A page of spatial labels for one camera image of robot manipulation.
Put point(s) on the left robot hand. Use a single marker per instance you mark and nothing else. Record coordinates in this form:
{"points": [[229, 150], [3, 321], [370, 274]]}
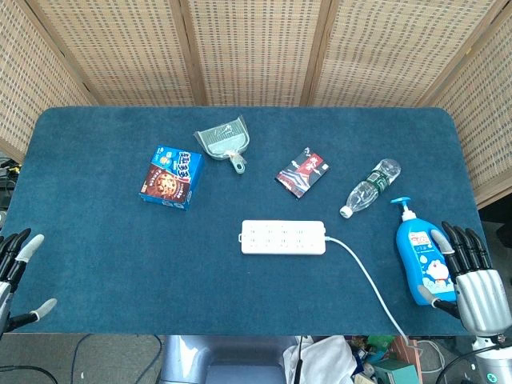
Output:
{"points": [[11, 256]]}

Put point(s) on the blue table mat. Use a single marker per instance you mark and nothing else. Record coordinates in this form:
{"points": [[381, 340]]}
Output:
{"points": [[200, 260]]}

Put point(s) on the grey plastic dustpan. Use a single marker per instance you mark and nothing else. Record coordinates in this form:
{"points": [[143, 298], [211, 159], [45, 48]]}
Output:
{"points": [[224, 142]]}

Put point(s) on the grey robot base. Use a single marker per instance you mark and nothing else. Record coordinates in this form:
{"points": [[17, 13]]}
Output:
{"points": [[224, 360]]}

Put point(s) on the white power strip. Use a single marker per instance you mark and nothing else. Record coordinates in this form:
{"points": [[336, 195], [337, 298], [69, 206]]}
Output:
{"points": [[283, 237]]}

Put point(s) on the blue lotion pump bottle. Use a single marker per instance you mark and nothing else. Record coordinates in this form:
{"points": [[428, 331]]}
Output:
{"points": [[422, 262]]}

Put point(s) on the green box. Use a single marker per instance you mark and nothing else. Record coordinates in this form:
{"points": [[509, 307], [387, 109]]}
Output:
{"points": [[394, 370]]}

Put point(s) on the blue cookie box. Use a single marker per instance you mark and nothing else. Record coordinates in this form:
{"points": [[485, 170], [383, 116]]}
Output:
{"points": [[172, 178]]}

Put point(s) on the clear plastic water bottle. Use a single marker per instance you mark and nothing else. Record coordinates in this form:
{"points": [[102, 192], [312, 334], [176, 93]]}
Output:
{"points": [[370, 188]]}

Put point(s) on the woven rattan folding screen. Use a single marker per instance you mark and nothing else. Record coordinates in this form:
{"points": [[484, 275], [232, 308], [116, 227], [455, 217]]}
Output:
{"points": [[256, 48]]}

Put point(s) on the white cloth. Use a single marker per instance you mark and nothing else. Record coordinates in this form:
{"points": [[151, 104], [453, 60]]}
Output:
{"points": [[324, 358]]}

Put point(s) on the red black printed packet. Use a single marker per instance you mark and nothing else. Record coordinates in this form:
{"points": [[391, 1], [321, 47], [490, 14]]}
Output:
{"points": [[303, 172]]}

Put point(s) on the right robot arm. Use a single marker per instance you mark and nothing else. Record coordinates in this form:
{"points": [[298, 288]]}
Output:
{"points": [[490, 360]]}

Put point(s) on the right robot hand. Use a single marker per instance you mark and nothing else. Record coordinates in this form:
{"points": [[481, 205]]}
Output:
{"points": [[476, 292]]}

